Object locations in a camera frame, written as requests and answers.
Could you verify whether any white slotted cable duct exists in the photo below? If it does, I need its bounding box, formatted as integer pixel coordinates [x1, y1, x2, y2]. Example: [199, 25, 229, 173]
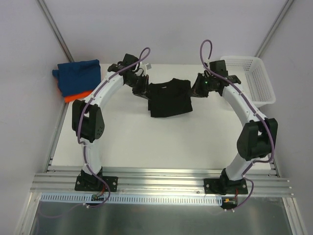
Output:
[41, 193, 222, 206]

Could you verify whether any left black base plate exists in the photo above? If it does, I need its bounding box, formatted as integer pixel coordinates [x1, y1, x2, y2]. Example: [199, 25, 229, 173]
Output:
[74, 174, 118, 192]

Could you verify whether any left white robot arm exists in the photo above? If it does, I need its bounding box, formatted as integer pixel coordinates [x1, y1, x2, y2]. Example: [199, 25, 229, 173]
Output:
[72, 54, 147, 190]

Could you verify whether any black t shirt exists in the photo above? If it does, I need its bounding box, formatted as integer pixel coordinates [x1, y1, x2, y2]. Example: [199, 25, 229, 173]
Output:
[148, 78, 193, 118]

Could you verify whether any white perforated plastic basket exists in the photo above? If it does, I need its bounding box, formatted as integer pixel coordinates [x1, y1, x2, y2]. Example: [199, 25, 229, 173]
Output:
[221, 56, 276, 108]

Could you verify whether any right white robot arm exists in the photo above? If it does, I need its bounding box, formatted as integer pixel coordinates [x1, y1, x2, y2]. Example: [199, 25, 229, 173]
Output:
[190, 60, 278, 195]

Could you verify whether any folded blue t shirt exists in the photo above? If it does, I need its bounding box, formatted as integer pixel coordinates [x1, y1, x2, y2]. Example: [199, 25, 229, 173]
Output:
[52, 59, 101, 97]

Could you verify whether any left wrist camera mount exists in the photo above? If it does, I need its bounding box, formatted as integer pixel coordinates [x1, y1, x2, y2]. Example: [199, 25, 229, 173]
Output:
[138, 63, 152, 76]

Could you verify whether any folded orange t shirt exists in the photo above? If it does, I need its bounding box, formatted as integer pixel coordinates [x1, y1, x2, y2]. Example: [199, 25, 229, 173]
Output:
[64, 91, 92, 103]

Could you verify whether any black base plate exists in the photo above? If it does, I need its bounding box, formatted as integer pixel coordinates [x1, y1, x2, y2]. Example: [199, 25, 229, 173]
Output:
[74, 174, 118, 192]
[203, 178, 248, 195]

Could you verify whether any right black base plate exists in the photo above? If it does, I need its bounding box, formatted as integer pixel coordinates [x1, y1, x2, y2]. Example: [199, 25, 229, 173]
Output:
[203, 178, 248, 195]

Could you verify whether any aluminium frame rail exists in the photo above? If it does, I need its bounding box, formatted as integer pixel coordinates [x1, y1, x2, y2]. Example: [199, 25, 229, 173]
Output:
[30, 166, 295, 197]

